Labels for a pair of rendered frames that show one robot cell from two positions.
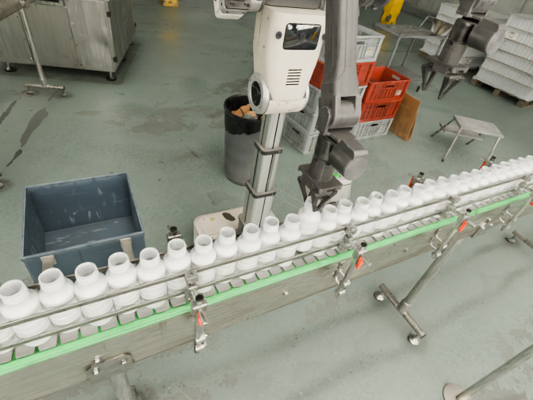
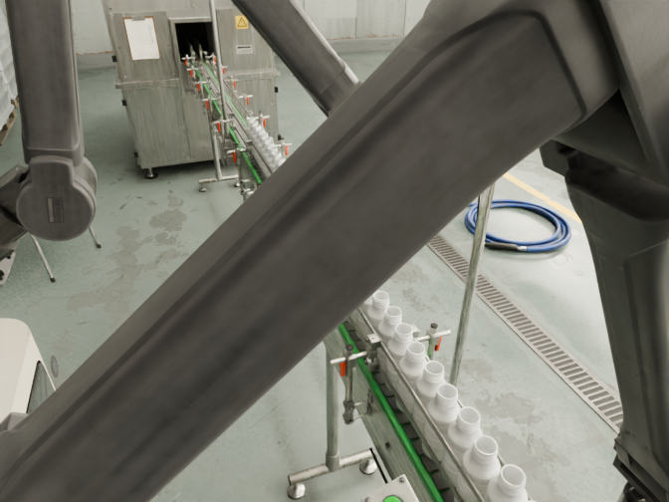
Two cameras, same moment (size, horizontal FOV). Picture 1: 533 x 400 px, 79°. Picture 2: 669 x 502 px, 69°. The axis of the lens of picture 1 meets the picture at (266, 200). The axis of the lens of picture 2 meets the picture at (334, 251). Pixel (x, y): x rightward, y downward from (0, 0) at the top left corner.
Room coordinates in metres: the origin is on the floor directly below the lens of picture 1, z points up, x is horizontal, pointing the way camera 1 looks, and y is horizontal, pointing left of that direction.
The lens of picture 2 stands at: (0.89, 0.22, 1.83)
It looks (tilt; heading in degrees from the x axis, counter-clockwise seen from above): 32 degrees down; 284
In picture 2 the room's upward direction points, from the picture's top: straight up
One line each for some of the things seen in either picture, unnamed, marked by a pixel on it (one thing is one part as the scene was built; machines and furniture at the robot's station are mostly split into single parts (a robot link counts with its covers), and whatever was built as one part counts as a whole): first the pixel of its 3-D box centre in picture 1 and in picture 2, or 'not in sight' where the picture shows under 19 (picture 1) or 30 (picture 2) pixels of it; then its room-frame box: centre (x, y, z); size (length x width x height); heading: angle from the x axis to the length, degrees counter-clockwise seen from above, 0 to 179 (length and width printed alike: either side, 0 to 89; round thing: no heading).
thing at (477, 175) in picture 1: (464, 190); (368, 308); (1.03, -0.71, 1.08); 0.06 x 0.06 x 0.17
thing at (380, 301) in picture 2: (454, 193); (379, 323); (1.00, -0.66, 1.08); 0.06 x 0.06 x 0.17
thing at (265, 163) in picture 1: (262, 178); not in sight; (1.31, 0.04, 0.74); 0.11 x 0.11 x 0.40; 34
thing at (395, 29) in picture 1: (402, 55); not in sight; (5.34, -1.55, 0.49); 1.05 x 0.55 x 0.99; 124
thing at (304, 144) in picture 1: (316, 131); not in sight; (3.16, -0.37, 0.11); 0.61 x 0.41 x 0.22; 130
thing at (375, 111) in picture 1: (367, 102); not in sight; (3.63, -0.90, 0.33); 0.61 x 0.41 x 0.22; 127
